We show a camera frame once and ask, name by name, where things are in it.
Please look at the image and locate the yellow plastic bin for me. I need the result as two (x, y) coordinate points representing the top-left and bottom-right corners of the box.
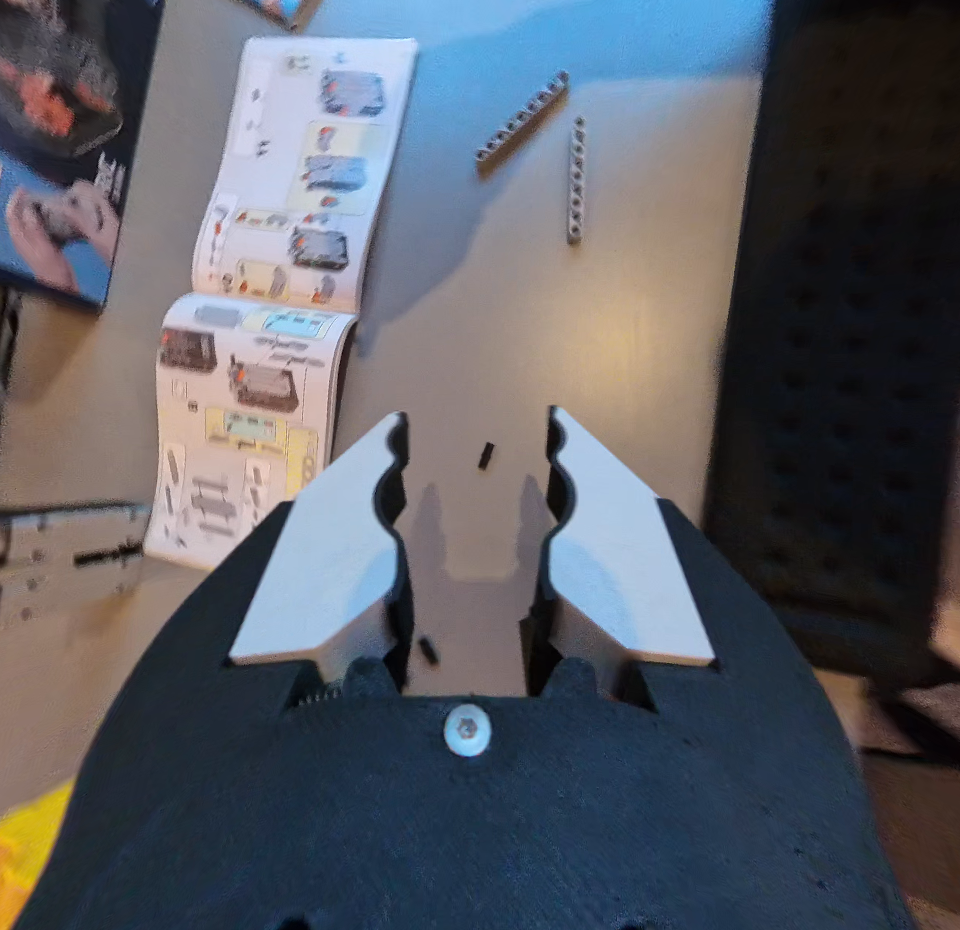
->
(0, 778), (78, 930)

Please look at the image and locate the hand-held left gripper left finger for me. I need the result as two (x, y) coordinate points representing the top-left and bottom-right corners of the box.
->
(227, 411), (416, 695)

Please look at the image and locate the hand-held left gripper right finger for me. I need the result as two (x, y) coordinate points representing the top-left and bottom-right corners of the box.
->
(519, 405), (720, 697)

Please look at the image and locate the white instruction booklet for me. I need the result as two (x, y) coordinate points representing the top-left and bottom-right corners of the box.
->
(142, 36), (420, 571)

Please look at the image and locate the dark toy set box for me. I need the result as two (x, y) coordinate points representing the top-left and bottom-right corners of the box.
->
(0, 0), (172, 315)

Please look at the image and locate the grey black technic model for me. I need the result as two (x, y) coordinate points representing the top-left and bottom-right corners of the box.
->
(0, 501), (155, 633)

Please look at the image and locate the grey technic beam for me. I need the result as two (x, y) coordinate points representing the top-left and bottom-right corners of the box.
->
(474, 69), (571, 175)
(565, 114), (589, 246)

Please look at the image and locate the black mesh chair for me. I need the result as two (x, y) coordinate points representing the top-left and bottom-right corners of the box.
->
(701, 0), (960, 691)

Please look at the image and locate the grey desk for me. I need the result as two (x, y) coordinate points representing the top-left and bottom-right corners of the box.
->
(0, 0), (781, 819)

